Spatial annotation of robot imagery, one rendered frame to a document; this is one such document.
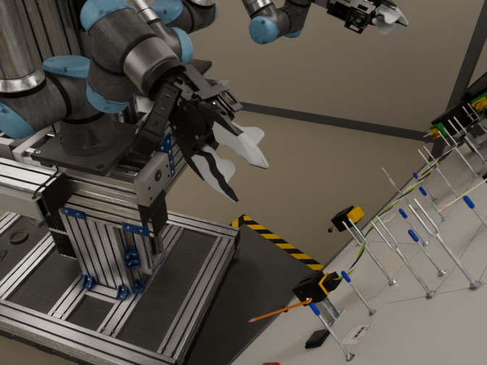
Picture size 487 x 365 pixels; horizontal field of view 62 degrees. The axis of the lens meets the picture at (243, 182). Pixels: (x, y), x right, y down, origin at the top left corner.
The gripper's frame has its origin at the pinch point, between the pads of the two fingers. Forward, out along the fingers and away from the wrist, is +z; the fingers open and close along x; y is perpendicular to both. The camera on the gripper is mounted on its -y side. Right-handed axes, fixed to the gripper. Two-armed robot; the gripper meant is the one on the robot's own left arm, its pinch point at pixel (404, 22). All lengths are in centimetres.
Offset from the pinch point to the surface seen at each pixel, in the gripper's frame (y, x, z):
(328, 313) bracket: 80, 0, 16
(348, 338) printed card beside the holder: 84, 9, 19
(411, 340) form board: 82, 23, 24
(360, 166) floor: -70, -177, 17
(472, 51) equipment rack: -21.3, -16.3, 22.4
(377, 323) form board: 80, 13, 22
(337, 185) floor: -42, -170, 9
